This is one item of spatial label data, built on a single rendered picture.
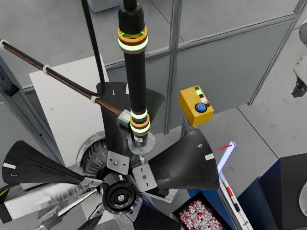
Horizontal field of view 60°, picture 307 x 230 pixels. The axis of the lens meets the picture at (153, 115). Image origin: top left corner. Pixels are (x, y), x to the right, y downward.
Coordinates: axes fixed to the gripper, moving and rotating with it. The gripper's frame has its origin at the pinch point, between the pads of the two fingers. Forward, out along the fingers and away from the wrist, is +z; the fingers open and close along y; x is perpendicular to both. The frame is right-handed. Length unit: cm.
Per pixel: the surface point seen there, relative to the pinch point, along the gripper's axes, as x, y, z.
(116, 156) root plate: 57, 7, 17
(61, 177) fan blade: 75, 6, 15
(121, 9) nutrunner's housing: 52, 0, -42
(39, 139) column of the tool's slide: 93, 55, 66
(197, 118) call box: 17.6, 21.5, 38.2
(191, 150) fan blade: 31.5, 2.8, 23.3
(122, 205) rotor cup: 60, -7, 23
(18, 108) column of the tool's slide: 92, 57, 38
